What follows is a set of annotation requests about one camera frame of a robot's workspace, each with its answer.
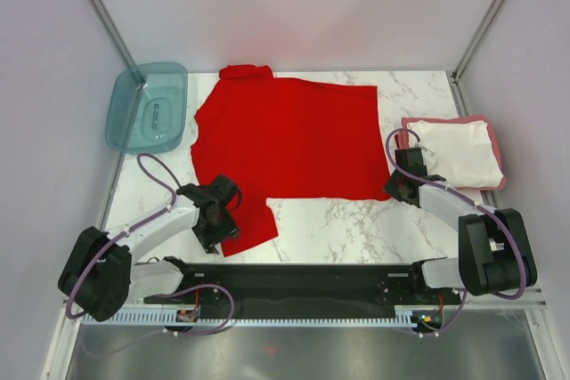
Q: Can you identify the red t shirt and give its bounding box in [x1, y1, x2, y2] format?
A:
[191, 65, 390, 256]

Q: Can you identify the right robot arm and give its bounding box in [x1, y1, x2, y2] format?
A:
[384, 148, 538, 303]

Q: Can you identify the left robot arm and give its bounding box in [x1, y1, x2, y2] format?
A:
[58, 175, 241, 321]

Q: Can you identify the pink folded t shirt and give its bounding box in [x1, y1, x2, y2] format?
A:
[394, 115, 509, 192]

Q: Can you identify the white folded t shirt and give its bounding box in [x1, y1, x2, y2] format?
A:
[406, 117, 505, 190]

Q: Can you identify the teal transparent plastic bin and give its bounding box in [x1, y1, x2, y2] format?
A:
[105, 62, 188, 154]

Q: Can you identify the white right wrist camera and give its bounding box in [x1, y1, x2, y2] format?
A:
[417, 144, 437, 170]

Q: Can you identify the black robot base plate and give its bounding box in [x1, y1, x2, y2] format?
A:
[144, 263, 460, 316]

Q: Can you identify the right aluminium corner post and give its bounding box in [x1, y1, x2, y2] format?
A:
[449, 0, 533, 83]

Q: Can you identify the aluminium corner post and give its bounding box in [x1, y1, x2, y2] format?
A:
[87, 0, 136, 68]
[449, 0, 533, 83]

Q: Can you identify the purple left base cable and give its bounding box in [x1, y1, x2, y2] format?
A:
[79, 282, 236, 357]

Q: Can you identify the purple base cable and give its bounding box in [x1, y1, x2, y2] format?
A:
[79, 282, 236, 357]
[411, 290, 467, 340]

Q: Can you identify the white slotted cable duct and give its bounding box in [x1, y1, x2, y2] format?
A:
[103, 305, 416, 327]

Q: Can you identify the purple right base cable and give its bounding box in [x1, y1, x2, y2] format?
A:
[411, 290, 467, 340]

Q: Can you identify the aluminium frame rail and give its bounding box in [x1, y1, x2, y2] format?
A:
[61, 286, 548, 310]

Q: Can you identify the left aluminium corner post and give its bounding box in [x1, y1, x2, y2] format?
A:
[87, 0, 136, 68]

